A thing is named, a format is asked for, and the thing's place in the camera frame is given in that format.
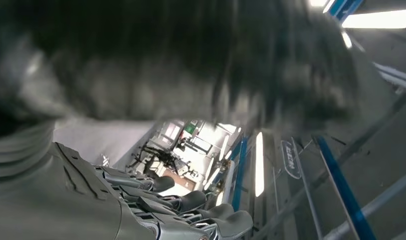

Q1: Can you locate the oval hanging sign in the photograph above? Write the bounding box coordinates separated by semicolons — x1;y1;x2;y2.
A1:
280;139;303;181

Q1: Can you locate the blue ceiling beam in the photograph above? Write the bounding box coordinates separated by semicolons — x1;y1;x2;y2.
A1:
230;135;250;213
313;135;378;240

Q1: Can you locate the bright ceiling light panel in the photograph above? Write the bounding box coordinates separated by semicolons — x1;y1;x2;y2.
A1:
341;8;406;30

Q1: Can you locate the long ceiling light strip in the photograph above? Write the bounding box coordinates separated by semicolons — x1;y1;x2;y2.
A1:
254;131;265;198

